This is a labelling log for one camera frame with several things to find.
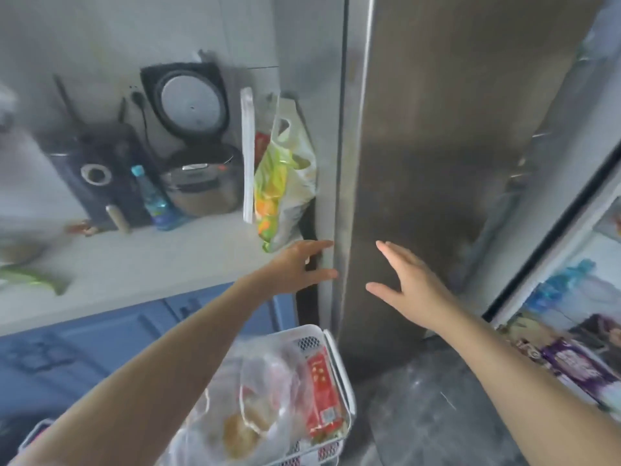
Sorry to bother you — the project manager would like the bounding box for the person's left hand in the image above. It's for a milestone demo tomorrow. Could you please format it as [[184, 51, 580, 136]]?
[[256, 240, 339, 296]]

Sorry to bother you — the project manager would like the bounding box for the person's right hand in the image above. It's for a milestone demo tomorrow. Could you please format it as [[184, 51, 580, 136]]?
[[365, 241, 458, 331]]

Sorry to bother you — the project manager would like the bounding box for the person's left forearm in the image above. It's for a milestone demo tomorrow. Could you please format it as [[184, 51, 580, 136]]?
[[10, 275, 284, 466]]

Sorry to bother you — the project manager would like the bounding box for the person's right forearm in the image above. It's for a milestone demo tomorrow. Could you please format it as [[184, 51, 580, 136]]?
[[427, 305, 621, 466]]

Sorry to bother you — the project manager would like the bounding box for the white plastic basket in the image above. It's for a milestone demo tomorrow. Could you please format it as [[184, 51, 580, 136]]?
[[18, 324, 358, 466]]

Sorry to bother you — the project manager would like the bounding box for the hanging green orange plastic bag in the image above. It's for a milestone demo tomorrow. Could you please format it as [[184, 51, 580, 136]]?
[[253, 96, 319, 254]]

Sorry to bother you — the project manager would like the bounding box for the red snack packet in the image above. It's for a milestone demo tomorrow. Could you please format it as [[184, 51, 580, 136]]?
[[305, 346, 347, 441]]

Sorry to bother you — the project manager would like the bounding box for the white cutting board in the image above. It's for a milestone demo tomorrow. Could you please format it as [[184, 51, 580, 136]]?
[[240, 87, 257, 225]]

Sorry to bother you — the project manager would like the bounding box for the clear plastic bag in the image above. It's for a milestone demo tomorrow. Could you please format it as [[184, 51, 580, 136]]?
[[167, 335, 312, 466]]

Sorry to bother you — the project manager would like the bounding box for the stainless steel refrigerator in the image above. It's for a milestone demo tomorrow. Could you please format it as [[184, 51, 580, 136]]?
[[273, 0, 606, 381]]

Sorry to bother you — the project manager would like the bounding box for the round bread roll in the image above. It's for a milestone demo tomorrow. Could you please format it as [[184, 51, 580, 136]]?
[[222, 402, 273, 460]]

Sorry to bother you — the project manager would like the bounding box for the refrigerator door with shelves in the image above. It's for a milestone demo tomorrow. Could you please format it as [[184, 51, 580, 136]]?
[[478, 0, 621, 423]]

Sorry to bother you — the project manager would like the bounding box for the clear bottle blue cap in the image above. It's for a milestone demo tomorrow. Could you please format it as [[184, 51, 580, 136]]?
[[130, 165, 184, 232]]

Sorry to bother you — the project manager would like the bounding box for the purple packet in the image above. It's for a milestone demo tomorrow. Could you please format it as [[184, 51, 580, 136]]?
[[540, 337, 621, 409]]

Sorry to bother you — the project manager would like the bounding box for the silver rice cooker black lid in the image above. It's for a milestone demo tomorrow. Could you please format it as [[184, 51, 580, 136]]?
[[140, 62, 244, 218]]

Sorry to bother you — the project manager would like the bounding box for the small beige cylinder bottle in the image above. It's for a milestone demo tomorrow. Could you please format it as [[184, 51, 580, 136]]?
[[105, 204, 132, 235]]

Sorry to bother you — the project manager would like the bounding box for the dark packet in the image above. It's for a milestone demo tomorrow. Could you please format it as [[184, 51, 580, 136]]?
[[578, 313, 621, 365]]

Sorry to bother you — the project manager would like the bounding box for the blue kitchen cabinet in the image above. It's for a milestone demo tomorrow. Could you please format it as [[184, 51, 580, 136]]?
[[0, 281, 300, 435]]

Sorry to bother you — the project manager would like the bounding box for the black kitchen appliance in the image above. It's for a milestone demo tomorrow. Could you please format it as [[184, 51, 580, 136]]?
[[38, 121, 157, 229]]

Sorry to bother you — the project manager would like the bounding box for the green vegetable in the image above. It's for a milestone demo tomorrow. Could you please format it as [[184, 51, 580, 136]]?
[[0, 266, 70, 296]]

